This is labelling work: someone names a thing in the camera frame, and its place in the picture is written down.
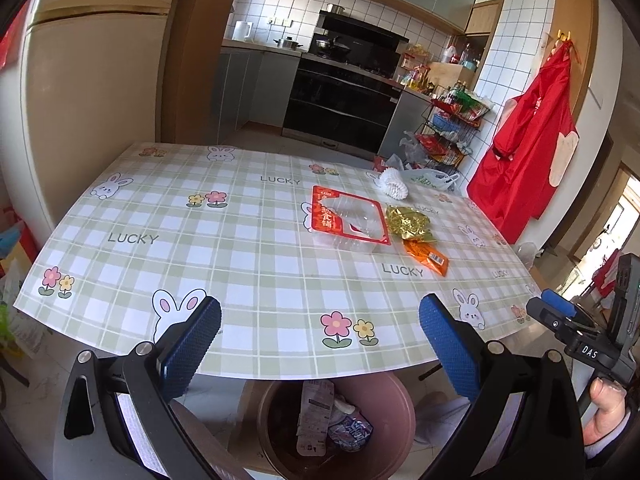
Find pink snack packet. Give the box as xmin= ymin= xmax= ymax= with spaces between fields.
xmin=327 ymin=412 xmax=375 ymax=453

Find wooden box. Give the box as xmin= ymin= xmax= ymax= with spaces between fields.
xmin=429 ymin=61 xmax=475 ymax=92

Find black range hood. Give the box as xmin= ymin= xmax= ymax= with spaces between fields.
xmin=316 ymin=10 xmax=409 ymax=59

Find white foam fruit net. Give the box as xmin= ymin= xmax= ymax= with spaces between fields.
xmin=375 ymin=167 xmax=410 ymax=202

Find grey base cabinets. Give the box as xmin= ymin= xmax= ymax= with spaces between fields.
xmin=215 ymin=40 xmax=302 ymax=129

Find clear plastic bag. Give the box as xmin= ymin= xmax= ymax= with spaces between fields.
xmin=396 ymin=131 xmax=427 ymax=169

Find gold foil wrapper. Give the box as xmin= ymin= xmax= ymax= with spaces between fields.
xmin=385 ymin=204 xmax=436 ymax=244

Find checked rabbit print tablecloth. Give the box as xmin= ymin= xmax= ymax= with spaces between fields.
xmin=12 ymin=142 xmax=544 ymax=381

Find red and clear plastic tray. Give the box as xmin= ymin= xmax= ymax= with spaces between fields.
xmin=301 ymin=185 xmax=392 ymax=252

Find beige refrigerator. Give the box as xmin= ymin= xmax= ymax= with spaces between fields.
xmin=0 ymin=0 xmax=187 ymax=233

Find clear plastic container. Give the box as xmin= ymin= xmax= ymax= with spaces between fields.
xmin=515 ymin=242 xmax=544 ymax=269

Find black wok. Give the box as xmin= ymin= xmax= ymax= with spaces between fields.
xmin=314 ymin=36 xmax=352 ymax=59

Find person's right hand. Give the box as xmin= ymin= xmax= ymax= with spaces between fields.
xmin=582 ymin=378 xmax=632 ymax=444

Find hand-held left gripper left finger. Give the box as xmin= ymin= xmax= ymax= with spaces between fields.
xmin=52 ymin=295 xmax=223 ymax=480

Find clear bag with barcode label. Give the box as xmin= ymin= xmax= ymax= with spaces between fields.
xmin=295 ymin=379 xmax=336 ymax=457

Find red cloth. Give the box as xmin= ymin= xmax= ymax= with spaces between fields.
xmin=596 ymin=249 xmax=622 ymax=297

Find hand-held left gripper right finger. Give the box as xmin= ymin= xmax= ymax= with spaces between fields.
xmin=417 ymin=294 xmax=586 ymax=480

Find green printed plastic bag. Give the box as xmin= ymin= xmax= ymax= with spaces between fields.
xmin=0 ymin=270 xmax=47 ymax=362

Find red apron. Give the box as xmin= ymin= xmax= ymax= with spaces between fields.
xmin=466 ymin=42 xmax=581 ymax=244

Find brown plastic trash bin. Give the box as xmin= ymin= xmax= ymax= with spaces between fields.
xmin=256 ymin=372 xmax=417 ymax=480

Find black wire storage rack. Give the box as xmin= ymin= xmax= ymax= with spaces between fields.
xmin=411 ymin=94 xmax=494 ymax=172

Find white printed shopping bag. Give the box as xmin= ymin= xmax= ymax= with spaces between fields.
xmin=400 ymin=169 xmax=462 ymax=193

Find black integrated stove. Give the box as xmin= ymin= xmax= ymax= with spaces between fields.
xmin=281 ymin=55 xmax=404 ymax=144

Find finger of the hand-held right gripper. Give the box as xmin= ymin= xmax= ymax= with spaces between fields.
xmin=525 ymin=296 xmax=576 ymax=335
xmin=541 ymin=288 xmax=603 ymax=331

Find grey narrow base cabinet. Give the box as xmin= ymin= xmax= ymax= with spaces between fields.
xmin=377 ymin=91 xmax=432 ymax=159

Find red and blue box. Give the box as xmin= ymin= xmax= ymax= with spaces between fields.
xmin=0 ymin=209 xmax=40 ymax=282

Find orange snack packet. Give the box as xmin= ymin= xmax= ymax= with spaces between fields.
xmin=404 ymin=238 xmax=450 ymax=277

